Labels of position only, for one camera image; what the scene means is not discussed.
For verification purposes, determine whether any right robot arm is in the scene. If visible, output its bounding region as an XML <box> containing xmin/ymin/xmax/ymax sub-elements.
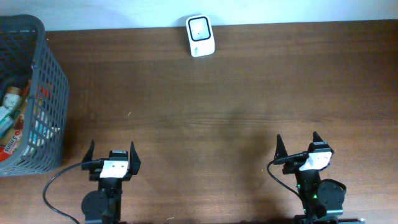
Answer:
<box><xmin>266</xmin><ymin>132</ymin><xmax>366</xmax><ymax>224</ymax></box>

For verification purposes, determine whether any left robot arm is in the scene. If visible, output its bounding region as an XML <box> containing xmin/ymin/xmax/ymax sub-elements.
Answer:
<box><xmin>81</xmin><ymin>142</ymin><xmax>141</xmax><ymax>224</ymax></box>

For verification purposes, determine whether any grey plastic mesh basket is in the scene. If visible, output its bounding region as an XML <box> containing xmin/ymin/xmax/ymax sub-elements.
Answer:
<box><xmin>1</xmin><ymin>15</ymin><xmax>70</xmax><ymax>177</ymax></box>

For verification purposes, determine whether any white tube with bamboo print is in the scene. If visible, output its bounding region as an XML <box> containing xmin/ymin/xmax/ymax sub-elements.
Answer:
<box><xmin>1</xmin><ymin>86</ymin><xmax>22</xmax><ymax>111</ymax></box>

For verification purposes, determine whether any orange spaghetti packet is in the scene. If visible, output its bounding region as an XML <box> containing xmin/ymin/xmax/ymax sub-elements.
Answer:
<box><xmin>1</xmin><ymin>80</ymin><xmax>31</xmax><ymax>161</ymax></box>

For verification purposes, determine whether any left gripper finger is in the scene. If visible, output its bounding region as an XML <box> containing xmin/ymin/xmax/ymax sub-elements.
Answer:
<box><xmin>129</xmin><ymin>141</ymin><xmax>141</xmax><ymax>174</ymax></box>
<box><xmin>82</xmin><ymin>140</ymin><xmax>95</xmax><ymax>162</ymax></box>

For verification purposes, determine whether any white barcode scanner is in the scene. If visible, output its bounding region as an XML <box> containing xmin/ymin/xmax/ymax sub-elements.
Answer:
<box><xmin>185</xmin><ymin>15</ymin><xmax>215</xmax><ymax>57</ymax></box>

